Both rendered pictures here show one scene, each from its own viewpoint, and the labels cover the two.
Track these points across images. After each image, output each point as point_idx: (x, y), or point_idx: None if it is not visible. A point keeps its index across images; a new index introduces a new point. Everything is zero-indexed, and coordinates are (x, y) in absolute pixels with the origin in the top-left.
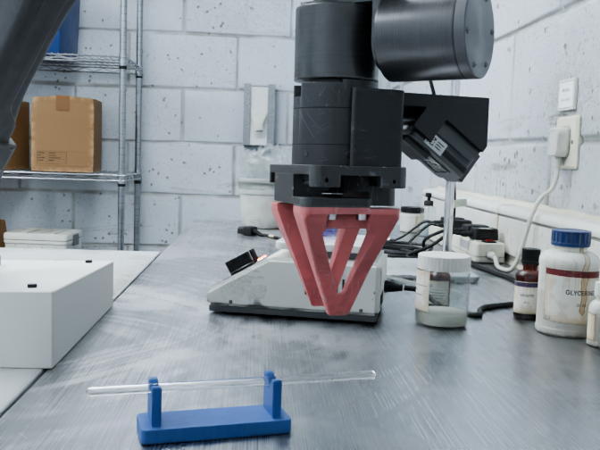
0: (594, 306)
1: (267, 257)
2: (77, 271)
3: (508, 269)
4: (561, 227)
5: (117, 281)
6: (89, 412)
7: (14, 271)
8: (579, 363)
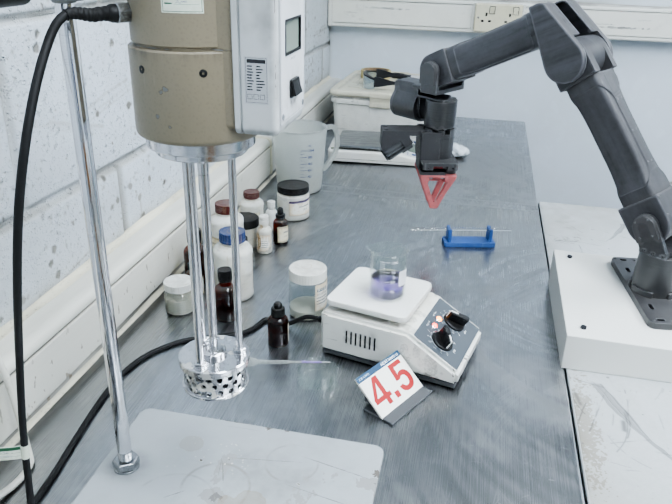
0: None
1: (436, 300)
2: (570, 293)
3: (32, 456)
4: (54, 333)
5: (595, 450)
6: (514, 255)
7: (612, 297)
8: (279, 264)
